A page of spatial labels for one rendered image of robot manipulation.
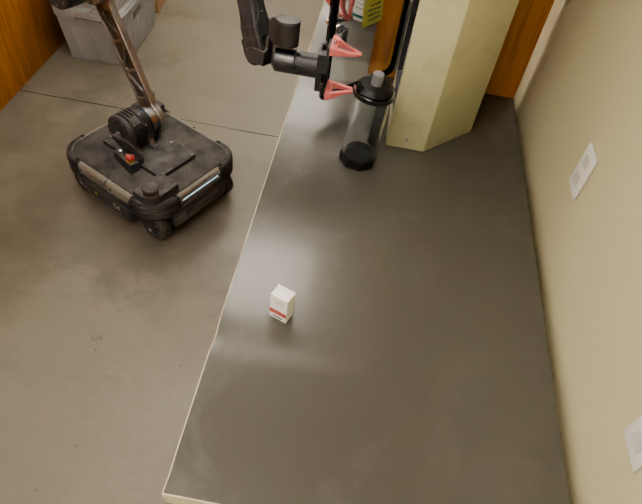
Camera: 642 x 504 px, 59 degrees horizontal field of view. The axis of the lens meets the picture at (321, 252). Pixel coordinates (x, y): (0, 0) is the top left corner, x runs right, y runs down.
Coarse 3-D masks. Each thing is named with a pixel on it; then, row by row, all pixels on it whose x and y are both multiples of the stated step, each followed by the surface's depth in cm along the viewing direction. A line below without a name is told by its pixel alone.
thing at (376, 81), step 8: (376, 72) 136; (360, 80) 140; (368, 80) 139; (376, 80) 136; (384, 80) 140; (360, 88) 138; (368, 88) 137; (376, 88) 137; (384, 88) 138; (392, 88) 140; (368, 96) 136; (376, 96) 136; (384, 96) 137
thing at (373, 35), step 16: (352, 0) 147; (368, 0) 151; (384, 0) 155; (400, 0) 159; (352, 16) 150; (368, 16) 155; (384, 16) 159; (400, 16) 164; (336, 32) 150; (352, 32) 154; (368, 32) 159; (384, 32) 163; (368, 48) 163; (384, 48) 168; (336, 64) 158; (352, 64) 163; (368, 64) 168; (384, 64) 173; (336, 80) 163; (352, 80) 168; (320, 96) 163
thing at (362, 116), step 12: (360, 96) 137; (360, 108) 140; (372, 108) 138; (384, 108) 139; (360, 120) 142; (372, 120) 141; (384, 120) 144; (348, 132) 147; (360, 132) 144; (372, 132) 144; (348, 144) 149; (360, 144) 147; (372, 144) 147; (348, 156) 151; (360, 156) 150; (372, 156) 151
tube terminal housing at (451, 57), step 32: (448, 0) 130; (480, 0) 132; (512, 0) 139; (416, 32) 137; (448, 32) 136; (480, 32) 140; (416, 64) 143; (448, 64) 142; (480, 64) 150; (416, 96) 149; (448, 96) 151; (480, 96) 161; (416, 128) 157; (448, 128) 162
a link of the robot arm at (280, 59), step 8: (272, 48) 136; (280, 48) 135; (288, 48) 134; (272, 56) 137; (280, 56) 135; (288, 56) 135; (296, 56) 136; (272, 64) 138; (280, 64) 135; (288, 64) 135; (288, 72) 137
